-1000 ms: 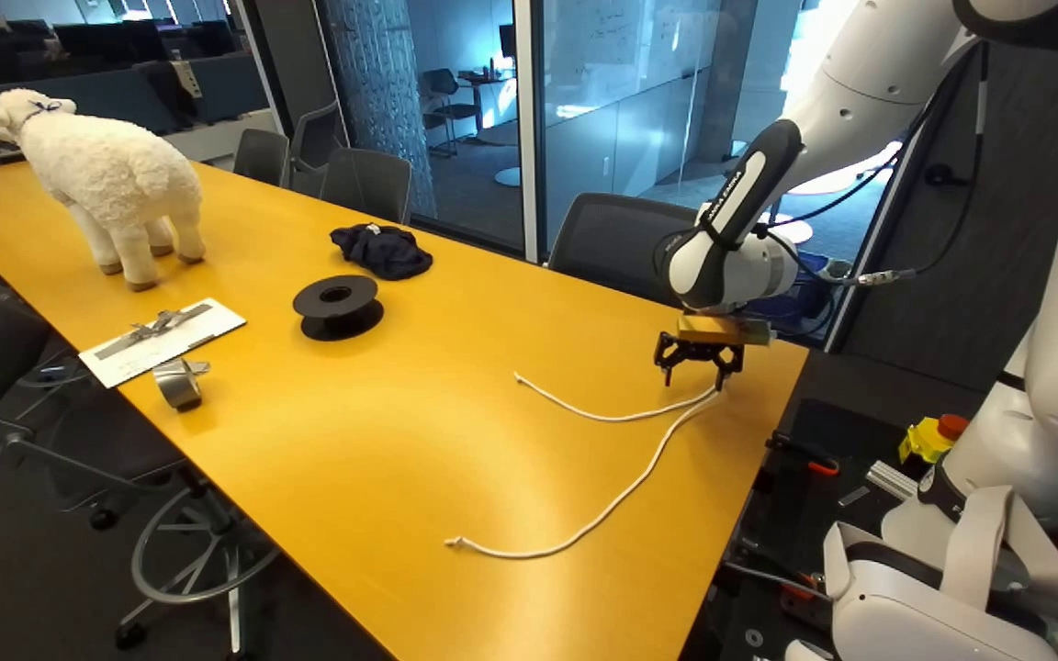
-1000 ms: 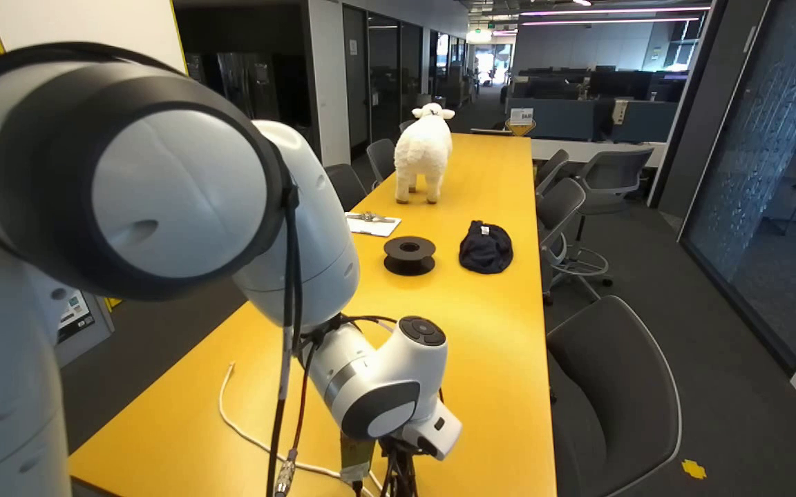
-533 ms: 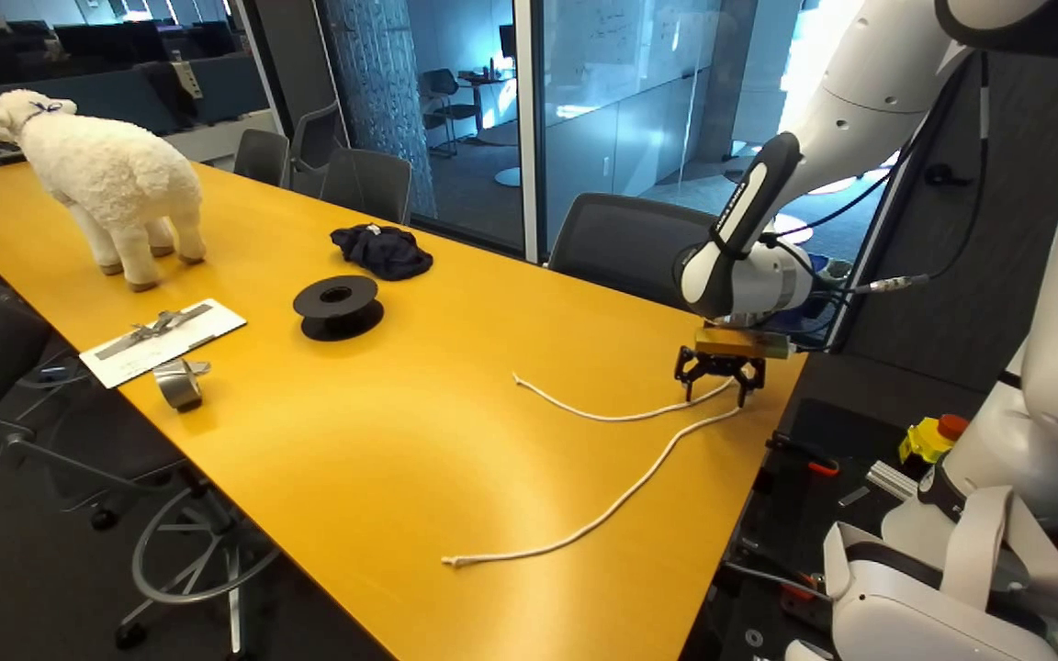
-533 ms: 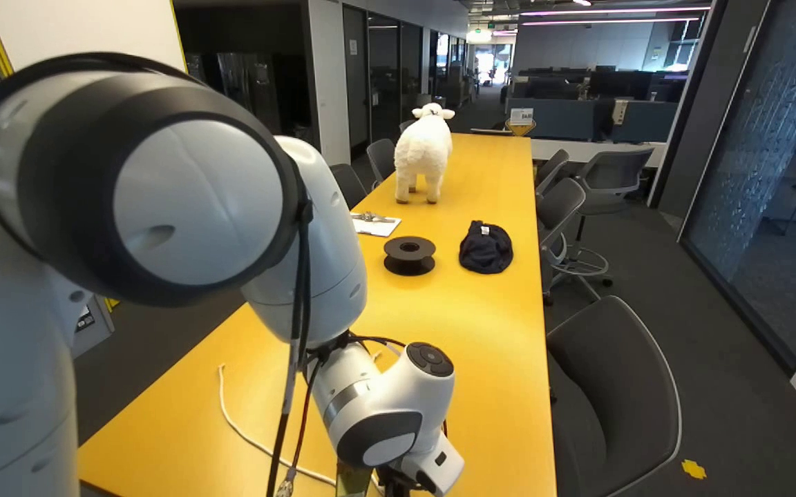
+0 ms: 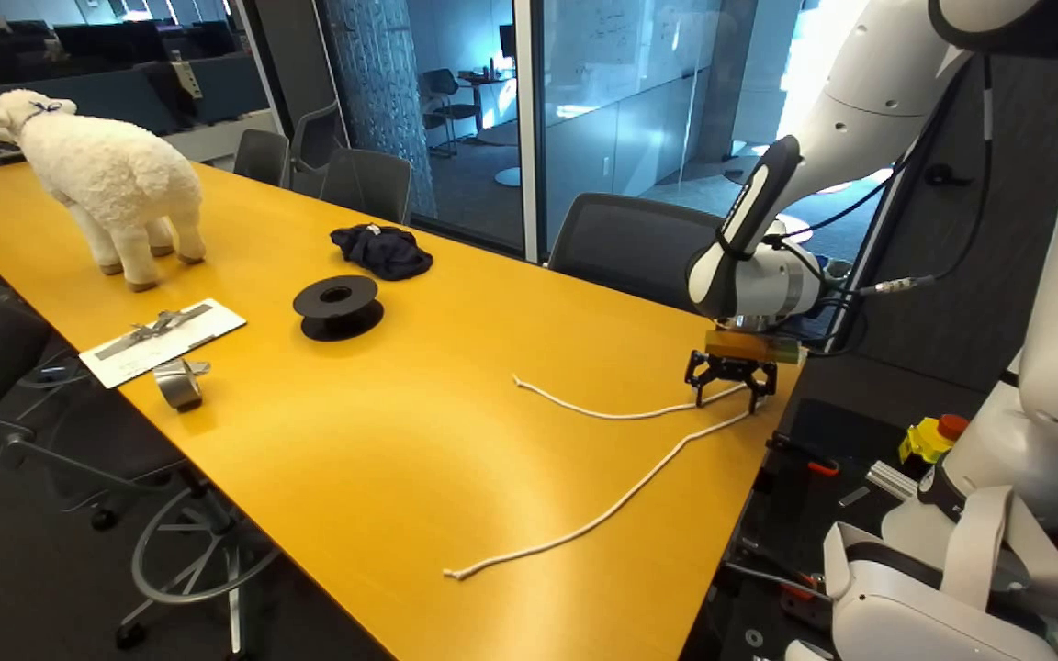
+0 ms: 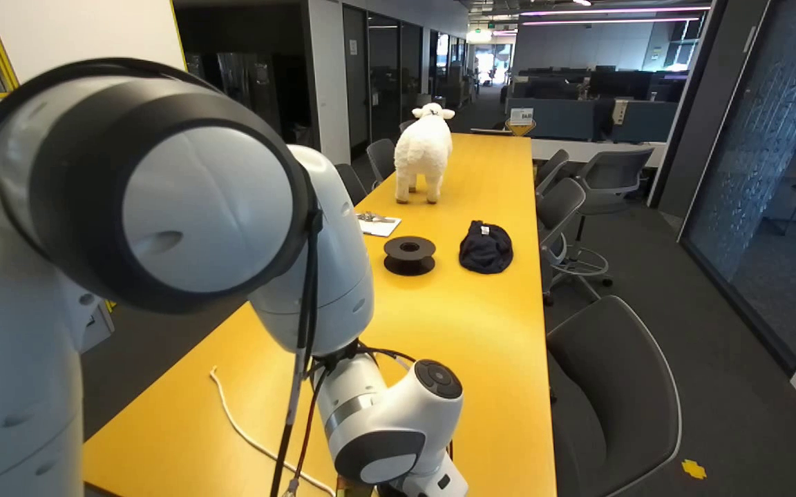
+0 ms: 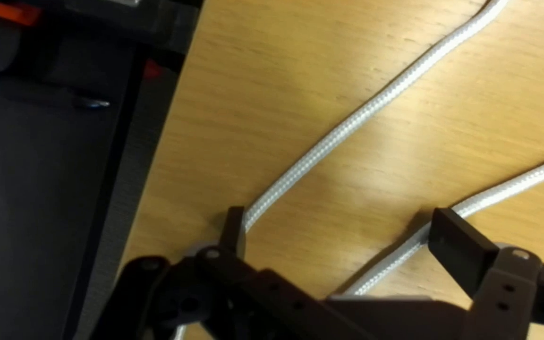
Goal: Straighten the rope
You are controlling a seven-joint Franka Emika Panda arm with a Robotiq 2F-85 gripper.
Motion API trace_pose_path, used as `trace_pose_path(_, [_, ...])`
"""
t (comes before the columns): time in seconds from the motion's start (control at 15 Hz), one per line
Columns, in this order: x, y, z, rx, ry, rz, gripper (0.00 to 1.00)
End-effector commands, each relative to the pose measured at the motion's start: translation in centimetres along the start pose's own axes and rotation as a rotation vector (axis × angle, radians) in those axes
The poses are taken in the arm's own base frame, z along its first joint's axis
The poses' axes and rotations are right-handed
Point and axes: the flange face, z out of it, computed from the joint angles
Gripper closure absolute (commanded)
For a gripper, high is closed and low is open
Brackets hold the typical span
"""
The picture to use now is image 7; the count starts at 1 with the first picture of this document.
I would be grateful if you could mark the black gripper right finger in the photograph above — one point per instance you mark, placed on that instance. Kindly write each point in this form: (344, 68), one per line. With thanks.
(505, 276)

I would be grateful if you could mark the black machine frame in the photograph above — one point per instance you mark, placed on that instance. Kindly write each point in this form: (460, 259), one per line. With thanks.
(52, 176)

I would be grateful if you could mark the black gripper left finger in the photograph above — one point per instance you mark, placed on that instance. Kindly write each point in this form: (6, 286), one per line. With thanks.
(246, 289)

